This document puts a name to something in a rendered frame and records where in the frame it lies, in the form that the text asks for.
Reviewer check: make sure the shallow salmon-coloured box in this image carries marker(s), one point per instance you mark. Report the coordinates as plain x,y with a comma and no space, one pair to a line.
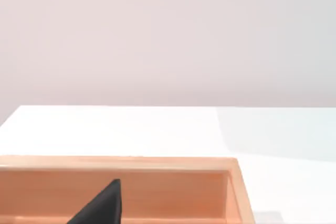
178,192

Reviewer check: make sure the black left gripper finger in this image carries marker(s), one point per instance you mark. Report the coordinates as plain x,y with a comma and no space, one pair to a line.
106,204

